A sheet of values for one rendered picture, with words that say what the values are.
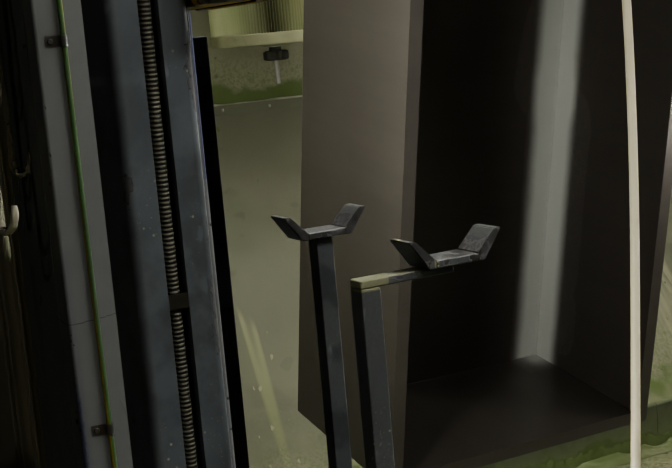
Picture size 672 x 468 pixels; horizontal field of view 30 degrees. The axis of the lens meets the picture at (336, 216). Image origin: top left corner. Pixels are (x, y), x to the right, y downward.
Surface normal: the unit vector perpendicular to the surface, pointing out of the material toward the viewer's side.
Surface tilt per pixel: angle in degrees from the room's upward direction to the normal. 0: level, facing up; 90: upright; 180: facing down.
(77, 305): 90
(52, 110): 90
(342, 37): 90
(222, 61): 90
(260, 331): 57
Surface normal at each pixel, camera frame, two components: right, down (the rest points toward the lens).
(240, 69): 0.48, 0.08
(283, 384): 0.35, -0.47
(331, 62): -0.87, 0.14
